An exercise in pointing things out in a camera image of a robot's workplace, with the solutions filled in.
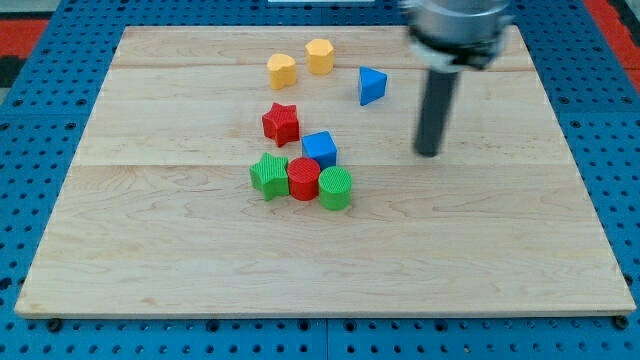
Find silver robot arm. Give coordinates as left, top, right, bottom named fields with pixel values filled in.
left=399, top=0, right=513, bottom=73

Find yellow hexagon block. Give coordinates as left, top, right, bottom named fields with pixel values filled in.
left=305, top=38, right=335, bottom=75

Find green cylinder block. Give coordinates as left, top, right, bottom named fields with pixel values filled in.
left=318, top=166, right=352, bottom=211

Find red cylinder block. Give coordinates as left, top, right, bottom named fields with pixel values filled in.
left=286, top=157, right=321, bottom=201

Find blue cube block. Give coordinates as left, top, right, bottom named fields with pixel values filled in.
left=301, top=131, right=338, bottom=170

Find green star block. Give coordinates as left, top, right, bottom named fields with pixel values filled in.
left=249, top=152, right=289, bottom=201

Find red star block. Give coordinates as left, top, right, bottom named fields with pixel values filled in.
left=262, top=102, right=300, bottom=147

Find blue triangle block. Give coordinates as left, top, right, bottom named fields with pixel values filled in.
left=358, top=66, right=388, bottom=106

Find yellow heart block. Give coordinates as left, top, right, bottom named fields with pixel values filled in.
left=267, top=53, right=297, bottom=90

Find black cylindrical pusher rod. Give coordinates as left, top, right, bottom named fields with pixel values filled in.
left=414, top=70, right=458, bottom=157

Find light wooden board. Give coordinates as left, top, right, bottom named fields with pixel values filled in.
left=15, top=26, right=636, bottom=319

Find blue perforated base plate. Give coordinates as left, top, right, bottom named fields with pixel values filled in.
left=1, top=1, right=639, bottom=359

